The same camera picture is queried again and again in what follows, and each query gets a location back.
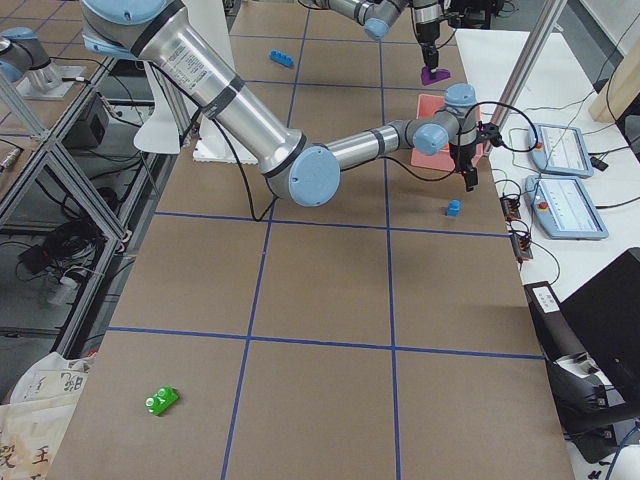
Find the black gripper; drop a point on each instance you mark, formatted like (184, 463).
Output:
(462, 155)
(427, 32)

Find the purple block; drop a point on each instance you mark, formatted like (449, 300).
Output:
(431, 76)

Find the small blue block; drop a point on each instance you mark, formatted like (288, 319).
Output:
(453, 208)

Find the long blue four-stud block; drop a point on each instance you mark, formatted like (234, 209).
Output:
(281, 58)

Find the green block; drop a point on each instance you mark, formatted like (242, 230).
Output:
(161, 400)

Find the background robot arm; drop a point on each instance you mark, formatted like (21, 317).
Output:
(26, 63)

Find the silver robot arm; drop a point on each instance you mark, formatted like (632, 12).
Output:
(309, 174)
(377, 18)

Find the pink plastic box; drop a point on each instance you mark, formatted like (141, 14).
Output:
(433, 108)

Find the grey usb hub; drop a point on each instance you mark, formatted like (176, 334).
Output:
(510, 207)

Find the upper teach pendant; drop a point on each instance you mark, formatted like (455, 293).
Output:
(559, 150)

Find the teach pendant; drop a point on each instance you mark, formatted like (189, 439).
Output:
(559, 150)
(562, 208)

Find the lower teach pendant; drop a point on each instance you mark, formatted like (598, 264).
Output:
(562, 208)

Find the white tote bag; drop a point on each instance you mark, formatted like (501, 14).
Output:
(40, 408)

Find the aluminium frame post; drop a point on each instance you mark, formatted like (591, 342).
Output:
(529, 55)

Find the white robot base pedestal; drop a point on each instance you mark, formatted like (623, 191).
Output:
(167, 129)

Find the aluminium frame rack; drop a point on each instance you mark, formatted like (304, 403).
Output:
(51, 157)

